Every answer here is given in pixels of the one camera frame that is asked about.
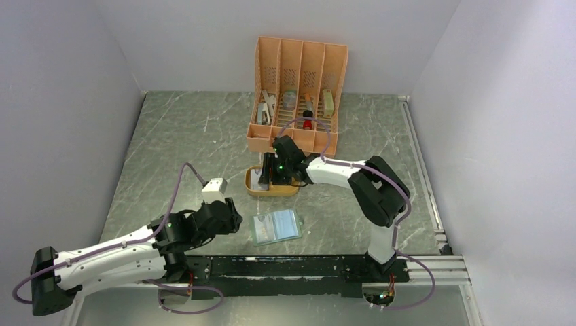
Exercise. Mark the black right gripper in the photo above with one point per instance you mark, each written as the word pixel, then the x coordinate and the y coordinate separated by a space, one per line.
pixel 270 161

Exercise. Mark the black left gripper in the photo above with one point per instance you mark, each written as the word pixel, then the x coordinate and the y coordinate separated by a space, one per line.
pixel 234 222

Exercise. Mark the silver credit card stack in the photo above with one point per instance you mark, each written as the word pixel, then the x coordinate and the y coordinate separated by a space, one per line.
pixel 257 182

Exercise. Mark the silver VIP credit card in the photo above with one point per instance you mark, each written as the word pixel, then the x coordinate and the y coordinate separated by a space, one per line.
pixel 264 229

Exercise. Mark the mint green card holder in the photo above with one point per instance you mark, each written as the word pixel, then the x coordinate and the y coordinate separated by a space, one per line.
pixel 274 227

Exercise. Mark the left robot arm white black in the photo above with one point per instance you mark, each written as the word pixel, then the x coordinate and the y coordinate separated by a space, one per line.
pixel 156 251

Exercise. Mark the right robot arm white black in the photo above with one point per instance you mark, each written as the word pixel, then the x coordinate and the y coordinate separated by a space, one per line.
pixel 382 196

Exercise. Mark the yellow oval tray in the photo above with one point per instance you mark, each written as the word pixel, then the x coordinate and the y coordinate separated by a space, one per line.
pixel 274 190

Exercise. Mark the grey stapler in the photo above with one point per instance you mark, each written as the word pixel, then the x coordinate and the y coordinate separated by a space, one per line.
pixel 265 108

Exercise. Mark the red black marker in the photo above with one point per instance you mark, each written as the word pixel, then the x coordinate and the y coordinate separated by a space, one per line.
pixel 308 113

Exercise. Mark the clear tape roll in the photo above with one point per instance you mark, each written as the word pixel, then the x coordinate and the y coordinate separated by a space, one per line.
pixel 289 100

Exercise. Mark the pale green eraser box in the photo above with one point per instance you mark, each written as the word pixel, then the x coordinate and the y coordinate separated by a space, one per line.
pixel 328 107

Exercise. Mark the orange desk file organizer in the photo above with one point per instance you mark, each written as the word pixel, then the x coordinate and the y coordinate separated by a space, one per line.
pixel 307 67

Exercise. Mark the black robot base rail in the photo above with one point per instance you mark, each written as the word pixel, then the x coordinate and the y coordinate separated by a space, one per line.
pixel 243 276

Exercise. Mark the aluminium table edge rail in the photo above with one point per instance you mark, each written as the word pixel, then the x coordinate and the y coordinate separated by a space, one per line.
pixel 447 270

